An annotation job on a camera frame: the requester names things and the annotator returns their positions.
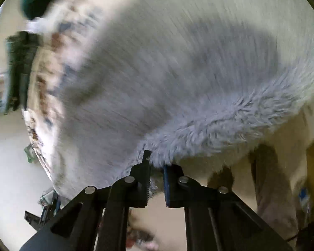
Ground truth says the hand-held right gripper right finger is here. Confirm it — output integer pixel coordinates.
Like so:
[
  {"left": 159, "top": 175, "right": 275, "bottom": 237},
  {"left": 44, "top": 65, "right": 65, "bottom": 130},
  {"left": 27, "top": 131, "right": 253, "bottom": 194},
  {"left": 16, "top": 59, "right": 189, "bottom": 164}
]
[{"left": 163, "top": 164, "right": 294, "bottom": 251}]

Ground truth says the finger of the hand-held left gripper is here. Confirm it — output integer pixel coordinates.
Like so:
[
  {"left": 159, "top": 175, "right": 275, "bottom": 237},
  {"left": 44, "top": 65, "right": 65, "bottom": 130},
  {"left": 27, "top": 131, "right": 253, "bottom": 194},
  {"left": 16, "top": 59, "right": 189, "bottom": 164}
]
[{"left": 4, "top": 31, "right": 42, "bottom": 113}]

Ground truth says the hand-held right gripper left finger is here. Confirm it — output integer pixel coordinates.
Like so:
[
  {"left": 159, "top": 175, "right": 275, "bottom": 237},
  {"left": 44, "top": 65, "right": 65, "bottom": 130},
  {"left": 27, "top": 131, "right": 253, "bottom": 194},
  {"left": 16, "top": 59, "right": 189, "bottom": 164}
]
[{"left": 19, "top": 150, "right": 152, "bottom": 251}]

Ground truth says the grey fluffy blanket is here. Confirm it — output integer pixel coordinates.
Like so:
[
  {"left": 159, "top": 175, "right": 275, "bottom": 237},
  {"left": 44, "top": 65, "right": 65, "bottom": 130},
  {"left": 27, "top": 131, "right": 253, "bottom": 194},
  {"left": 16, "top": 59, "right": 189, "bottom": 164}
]
[{"left": 51, "top": 0, "right": 314, "bottom": 199}]

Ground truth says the patterned blanket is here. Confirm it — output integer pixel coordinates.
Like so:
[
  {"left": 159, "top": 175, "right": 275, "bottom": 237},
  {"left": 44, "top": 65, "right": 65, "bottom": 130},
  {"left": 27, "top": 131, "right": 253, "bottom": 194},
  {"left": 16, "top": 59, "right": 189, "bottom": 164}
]
[{"left": 22, "top": 0, "right": 105, "bottom": 189}]

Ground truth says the pink and grey object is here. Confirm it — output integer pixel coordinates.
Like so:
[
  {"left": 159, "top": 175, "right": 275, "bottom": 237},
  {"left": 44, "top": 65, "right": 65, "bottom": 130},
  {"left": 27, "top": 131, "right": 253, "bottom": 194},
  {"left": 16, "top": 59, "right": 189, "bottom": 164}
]
[{"left": 127, "top": 213, "right": 159, "bottom": 251}]

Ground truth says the small green packet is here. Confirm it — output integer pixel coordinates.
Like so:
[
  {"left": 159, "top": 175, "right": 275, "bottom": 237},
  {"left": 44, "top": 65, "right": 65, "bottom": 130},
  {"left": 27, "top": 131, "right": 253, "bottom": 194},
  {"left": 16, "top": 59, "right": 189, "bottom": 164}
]
[{"left": 23, "top": 144, "right": 37, "bottom": 164}]

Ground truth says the dark plastic object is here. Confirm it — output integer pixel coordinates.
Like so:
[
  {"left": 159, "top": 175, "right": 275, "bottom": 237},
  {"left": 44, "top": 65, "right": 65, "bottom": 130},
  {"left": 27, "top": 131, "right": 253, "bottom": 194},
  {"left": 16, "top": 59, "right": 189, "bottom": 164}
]
[{"left": 24, "top": 188, "right": 63, "bottom": 232}]

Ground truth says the brown trouser leg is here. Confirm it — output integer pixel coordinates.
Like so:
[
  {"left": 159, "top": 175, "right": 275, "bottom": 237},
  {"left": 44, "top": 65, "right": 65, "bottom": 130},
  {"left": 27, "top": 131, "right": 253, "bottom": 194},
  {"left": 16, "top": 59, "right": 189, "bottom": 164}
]
[{"left": 248, "top": 143, "right": 301, "bottom": 245}]

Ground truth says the blue and white object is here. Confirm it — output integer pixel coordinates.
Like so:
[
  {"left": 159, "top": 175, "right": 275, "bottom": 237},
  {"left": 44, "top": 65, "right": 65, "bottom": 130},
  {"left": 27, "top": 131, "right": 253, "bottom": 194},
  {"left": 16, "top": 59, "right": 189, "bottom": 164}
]
[{"left": 298, "top": 184, "right": 313, "bottom": 210}]

